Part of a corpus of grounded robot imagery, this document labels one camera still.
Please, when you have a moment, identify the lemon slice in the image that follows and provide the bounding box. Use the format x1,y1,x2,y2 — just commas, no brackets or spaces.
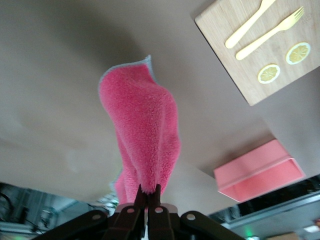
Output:
285,41,312,66
257,63,281,85

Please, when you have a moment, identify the pale yellow fork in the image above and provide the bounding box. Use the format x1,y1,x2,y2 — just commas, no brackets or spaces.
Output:
235,5,306,61

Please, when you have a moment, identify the pale yellow knife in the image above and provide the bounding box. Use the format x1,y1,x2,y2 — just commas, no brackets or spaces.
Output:
224,0,277,49

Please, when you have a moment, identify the grey metal frame rail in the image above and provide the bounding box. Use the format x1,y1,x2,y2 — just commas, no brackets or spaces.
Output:
209,192,320,228

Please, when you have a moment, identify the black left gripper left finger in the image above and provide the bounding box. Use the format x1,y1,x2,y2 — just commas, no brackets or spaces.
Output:
32,184,149,240

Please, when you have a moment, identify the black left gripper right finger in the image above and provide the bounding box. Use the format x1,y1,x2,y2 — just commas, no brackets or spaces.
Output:
147,184,248,240

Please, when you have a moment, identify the pink plastic bin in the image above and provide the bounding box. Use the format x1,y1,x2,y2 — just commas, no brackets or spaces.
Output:
213,138,307,204

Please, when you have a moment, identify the pink microfibre cloth grey edge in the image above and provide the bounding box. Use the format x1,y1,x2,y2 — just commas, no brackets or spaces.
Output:
97,54,182,205

